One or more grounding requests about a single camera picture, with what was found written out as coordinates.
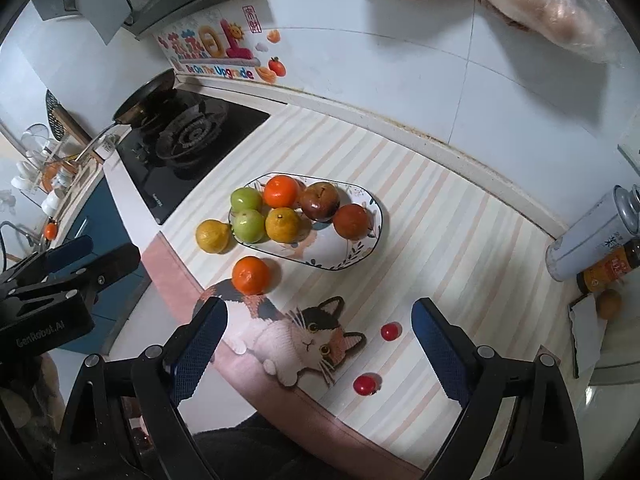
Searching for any dark orange tangerine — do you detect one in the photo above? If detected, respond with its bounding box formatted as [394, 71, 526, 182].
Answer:
[333, 204, 370, 240]

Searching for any green apple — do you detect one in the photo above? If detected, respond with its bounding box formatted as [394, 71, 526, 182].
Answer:
[230, 186, 262, 212]
[232, 209, 266, 244]

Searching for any red cherry tomato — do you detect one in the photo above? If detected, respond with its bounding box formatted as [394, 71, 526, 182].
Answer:
[380, 322, 402, 341]
[352, 374, 378, 396]

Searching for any dark red apple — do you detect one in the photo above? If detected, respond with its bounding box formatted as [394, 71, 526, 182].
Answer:
[298, 182, 341, 222]

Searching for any black frying pan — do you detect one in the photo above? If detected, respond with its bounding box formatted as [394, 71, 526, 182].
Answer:
[74, 68, 176, 162]

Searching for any striped cat print table mat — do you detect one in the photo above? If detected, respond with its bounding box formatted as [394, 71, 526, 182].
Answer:
[142, 105, 587, 479]

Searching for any bright orange tangerine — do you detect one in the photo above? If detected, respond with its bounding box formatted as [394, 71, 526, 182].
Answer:
[262, 174, 299, 208]

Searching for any small yellow lemon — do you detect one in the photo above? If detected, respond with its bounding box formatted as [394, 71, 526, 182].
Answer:
[265, 207, 300, 244]

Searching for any orange label bottle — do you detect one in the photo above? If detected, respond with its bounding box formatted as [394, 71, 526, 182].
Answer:
[576, 238, 639, 294]

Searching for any floral oval ceramic plate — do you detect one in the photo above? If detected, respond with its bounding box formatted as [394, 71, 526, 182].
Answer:
[231, 179, 384, 272]

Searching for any yellow pear-shaped lemon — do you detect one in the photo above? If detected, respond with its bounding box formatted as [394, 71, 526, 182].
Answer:
[195, 219, 231, 254]

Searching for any black gas stove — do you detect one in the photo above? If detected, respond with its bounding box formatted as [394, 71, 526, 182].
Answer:
[117, 89, 269, 224]

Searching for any large orange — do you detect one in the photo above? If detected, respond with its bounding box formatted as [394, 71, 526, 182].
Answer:
[231, 256, 271, 296]

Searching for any colourful wall sticker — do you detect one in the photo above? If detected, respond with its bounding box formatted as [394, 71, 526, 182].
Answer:
[154, 2, 288, 84]

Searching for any silver gas canister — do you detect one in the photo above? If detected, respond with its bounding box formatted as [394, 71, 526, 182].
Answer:
[546, 185, 639, 282]

